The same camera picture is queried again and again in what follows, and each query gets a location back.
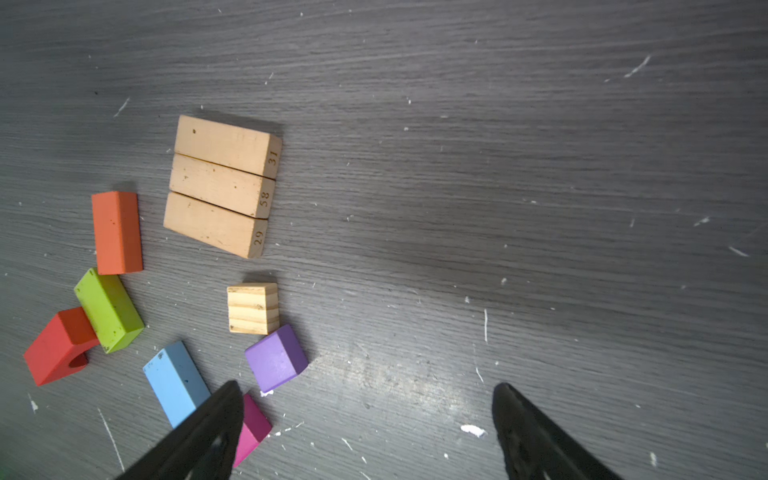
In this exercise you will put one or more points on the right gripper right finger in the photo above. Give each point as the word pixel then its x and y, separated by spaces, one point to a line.
pixel 534 447

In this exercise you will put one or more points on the small natural wood cube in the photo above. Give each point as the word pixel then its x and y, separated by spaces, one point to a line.
pixel 253 308

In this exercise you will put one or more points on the orange wood block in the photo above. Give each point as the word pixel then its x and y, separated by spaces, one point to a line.
pixel 116 223

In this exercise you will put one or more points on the red arch wood block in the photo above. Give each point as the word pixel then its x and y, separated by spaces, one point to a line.
pixel 60 349

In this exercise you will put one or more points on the light blue wood block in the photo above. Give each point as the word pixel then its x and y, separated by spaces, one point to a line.
pixel 176 382

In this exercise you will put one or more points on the purple wood cube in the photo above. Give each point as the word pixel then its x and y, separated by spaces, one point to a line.
pixel 276 359

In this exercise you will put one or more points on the natural wood long block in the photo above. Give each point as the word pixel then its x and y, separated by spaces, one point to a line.
pixel 232 232
pixel 229 188
pixel 232 146

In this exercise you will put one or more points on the green wood block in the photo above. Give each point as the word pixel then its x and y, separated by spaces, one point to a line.
pixel 109 309

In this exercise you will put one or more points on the magenta wood block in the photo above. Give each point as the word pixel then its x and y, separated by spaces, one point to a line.
pixel 255 428

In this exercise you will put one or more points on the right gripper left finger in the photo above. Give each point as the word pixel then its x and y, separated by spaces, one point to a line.
pixel 203 446

